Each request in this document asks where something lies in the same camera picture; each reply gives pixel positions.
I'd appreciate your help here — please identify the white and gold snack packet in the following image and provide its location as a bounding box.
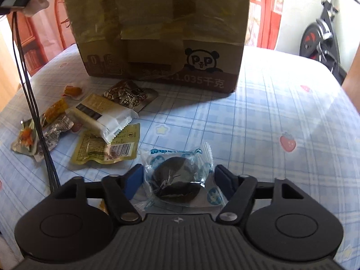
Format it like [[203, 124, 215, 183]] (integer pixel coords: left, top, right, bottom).
[[65, 93, 140, 144]]

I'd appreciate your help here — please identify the yellow flat snack packet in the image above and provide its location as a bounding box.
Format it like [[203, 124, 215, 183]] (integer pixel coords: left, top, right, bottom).
[[70, 123, 141, 165]]

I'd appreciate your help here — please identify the clear packet with dark cookie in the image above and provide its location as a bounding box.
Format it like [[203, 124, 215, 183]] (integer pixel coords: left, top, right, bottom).
[[132, 143, 228, 211]]

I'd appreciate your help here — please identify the brown silver snack packet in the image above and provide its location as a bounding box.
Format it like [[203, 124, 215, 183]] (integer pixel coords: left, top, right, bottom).
[[102, 79, 158, 112]]

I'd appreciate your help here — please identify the black exercise bike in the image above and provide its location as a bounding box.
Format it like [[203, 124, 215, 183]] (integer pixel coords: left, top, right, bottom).
[[299, 0, 360, 86]]

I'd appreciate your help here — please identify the orange yellow snack packet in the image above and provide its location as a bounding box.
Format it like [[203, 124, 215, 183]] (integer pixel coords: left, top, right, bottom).
[[42, 98, 69, 127]]

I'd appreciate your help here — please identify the taped cardboard box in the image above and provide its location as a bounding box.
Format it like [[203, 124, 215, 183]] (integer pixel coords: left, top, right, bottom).
[[62, 0, 251, 95]]

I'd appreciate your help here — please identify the silver crinkled snack packet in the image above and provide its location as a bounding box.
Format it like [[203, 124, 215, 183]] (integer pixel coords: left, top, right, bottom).
[[34, 117, 74, 162]]

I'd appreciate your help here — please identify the wooden panel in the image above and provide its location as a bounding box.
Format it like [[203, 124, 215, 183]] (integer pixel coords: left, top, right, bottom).
[[342, 42, 360, 99]]

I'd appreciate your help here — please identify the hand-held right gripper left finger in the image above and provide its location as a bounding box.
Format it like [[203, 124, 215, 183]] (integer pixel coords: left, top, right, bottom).
[[49, 163, 144, 226]]

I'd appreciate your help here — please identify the black cable bundle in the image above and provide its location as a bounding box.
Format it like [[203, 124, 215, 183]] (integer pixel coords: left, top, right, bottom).
[[11, 11, 61, 193]]

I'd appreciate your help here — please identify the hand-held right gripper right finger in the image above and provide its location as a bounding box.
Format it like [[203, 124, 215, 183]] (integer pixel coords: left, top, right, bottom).
[[214, 164, 308, 226]]

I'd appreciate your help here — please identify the clear packet orange snack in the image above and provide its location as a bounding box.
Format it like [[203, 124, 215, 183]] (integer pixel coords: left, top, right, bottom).
[[11, 119, 40, 156]]

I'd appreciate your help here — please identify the small orange snack packet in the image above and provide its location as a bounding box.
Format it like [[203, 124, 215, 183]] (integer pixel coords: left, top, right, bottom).
[[63, 84, 83, 99]]

